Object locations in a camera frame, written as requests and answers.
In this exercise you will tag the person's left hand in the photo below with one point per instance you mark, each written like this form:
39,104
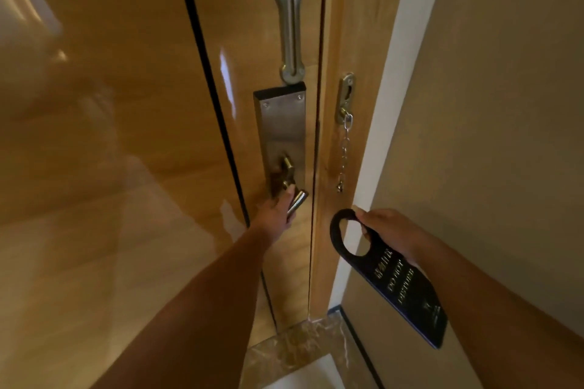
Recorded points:
272,218

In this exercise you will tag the person's right hand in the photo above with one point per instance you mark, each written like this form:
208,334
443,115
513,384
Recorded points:
393,231

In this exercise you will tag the person's right thumb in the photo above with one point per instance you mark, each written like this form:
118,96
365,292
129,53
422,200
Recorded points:
361,216

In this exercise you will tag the person's left thumb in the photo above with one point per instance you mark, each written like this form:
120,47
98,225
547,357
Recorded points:
290,198

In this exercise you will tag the black door hanger sign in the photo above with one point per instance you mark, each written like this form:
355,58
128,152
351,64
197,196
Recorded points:
396,281

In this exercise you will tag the person's left forearm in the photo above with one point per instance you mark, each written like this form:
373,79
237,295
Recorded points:
200,320

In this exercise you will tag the person's right forearm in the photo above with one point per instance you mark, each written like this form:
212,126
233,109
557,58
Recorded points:
502,325

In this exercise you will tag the metal thumb turn knob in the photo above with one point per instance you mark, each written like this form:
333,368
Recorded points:
287,165

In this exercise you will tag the metal door lock plate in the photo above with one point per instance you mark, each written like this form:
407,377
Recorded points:
281,133

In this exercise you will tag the glossy wooden door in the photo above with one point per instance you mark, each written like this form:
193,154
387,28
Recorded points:
137,151

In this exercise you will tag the wooden door frame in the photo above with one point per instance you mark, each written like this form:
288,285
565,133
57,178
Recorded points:
351,83

